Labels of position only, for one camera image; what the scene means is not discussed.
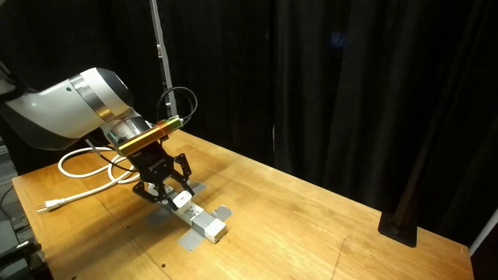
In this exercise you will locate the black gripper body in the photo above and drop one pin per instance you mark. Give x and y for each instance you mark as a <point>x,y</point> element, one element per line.
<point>153,163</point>

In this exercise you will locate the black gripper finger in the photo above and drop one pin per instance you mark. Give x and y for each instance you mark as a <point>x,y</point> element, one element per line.
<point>187,179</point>
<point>153,191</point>

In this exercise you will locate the white charging adaptor cube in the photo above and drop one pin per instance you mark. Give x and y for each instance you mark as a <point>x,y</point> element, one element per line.
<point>181,199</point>

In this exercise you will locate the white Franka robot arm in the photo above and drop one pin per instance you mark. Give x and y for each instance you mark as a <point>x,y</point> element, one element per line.
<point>63,111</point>

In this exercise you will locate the white power strip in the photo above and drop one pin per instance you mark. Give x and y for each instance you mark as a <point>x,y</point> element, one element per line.
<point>200,188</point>

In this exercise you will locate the thin grey metal pole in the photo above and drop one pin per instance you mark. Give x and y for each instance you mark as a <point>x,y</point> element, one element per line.
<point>164,56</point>

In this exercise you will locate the black curtain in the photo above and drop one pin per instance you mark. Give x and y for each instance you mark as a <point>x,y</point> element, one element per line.
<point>337,78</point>

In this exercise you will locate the white vertical pole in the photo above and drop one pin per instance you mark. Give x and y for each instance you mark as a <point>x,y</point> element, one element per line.
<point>485,230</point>

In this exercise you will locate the gold wrist camera bar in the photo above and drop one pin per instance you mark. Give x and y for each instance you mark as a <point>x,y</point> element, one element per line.
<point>150,135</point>

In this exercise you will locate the dark post with black foot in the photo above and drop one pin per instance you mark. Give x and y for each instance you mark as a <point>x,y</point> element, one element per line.
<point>399,227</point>

